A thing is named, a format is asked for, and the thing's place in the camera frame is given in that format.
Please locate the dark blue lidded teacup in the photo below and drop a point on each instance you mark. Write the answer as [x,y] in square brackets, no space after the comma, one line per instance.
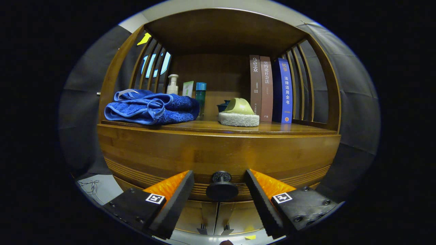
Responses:
[222,107]

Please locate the small yellow floor scrap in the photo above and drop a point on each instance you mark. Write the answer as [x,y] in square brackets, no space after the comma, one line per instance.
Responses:
[250,237]

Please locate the black drawer knob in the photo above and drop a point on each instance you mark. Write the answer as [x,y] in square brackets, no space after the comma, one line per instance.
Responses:
[222,189]

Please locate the blue book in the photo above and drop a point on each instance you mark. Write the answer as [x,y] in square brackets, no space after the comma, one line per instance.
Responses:
[285,88]

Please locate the white green tube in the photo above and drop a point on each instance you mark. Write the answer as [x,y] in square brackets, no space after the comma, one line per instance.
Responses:
[188,89]

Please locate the dark brown book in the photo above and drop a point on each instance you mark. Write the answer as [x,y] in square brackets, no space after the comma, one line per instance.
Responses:
[255,88]

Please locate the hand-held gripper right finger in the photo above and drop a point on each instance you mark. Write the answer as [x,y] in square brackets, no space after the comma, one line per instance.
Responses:
[262,202]

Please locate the blue folded towel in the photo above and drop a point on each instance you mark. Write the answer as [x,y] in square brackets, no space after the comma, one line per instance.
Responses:
[153,109]

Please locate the wooden cabinet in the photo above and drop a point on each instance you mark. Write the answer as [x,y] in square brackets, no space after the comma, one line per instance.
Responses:
[221,30]

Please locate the wooden cabinet door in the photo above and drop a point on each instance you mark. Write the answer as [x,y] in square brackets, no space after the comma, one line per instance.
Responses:
[194,217]
[238,217]

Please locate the white pump bottle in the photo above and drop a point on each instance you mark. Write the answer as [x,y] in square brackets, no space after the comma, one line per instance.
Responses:
[172,89]

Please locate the teal bottle blue cap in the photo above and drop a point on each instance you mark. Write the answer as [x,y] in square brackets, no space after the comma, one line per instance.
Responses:
[200,98]

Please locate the reddish brown book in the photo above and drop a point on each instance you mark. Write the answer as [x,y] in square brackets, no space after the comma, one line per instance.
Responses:
[266,92]

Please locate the green scrub sponge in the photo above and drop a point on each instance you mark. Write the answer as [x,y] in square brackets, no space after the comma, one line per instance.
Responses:
[240,107]

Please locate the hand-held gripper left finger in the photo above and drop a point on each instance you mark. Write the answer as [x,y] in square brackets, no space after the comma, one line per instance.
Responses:
[177,202]

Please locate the wooden countertop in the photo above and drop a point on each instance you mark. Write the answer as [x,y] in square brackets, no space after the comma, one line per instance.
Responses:
[204,126]

